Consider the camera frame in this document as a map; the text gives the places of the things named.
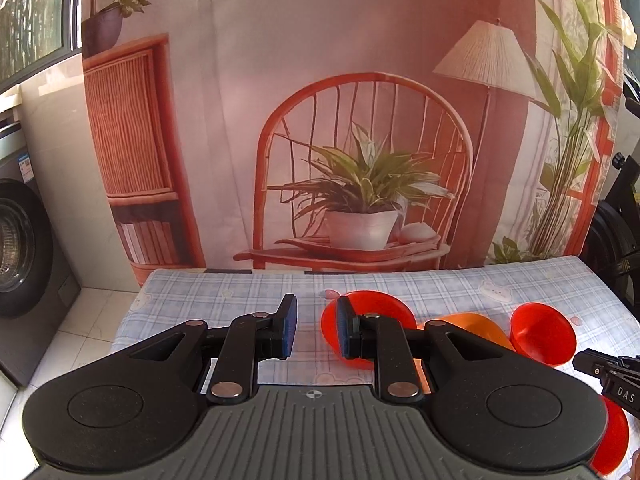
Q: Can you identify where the red plastic bowl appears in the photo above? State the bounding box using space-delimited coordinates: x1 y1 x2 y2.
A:
510 302 577 367
320 290 416 370
591 396 629 476

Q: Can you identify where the blue plaid tablecloth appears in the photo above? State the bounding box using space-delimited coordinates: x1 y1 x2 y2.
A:
110 254 640 480

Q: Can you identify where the orange plastic plate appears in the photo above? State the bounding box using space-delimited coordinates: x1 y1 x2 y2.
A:
438 312 514 350

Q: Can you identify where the black exercise bike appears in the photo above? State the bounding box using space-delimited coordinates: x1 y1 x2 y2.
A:
580 72 639 316

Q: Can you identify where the printed room backdrop cloth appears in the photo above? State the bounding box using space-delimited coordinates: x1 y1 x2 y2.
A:
82 0 623 281

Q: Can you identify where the grey washing machine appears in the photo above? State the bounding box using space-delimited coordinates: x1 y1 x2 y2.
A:
0 110 80 388

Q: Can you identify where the dark framed window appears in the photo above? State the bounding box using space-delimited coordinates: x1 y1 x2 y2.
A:
0 0 81 91

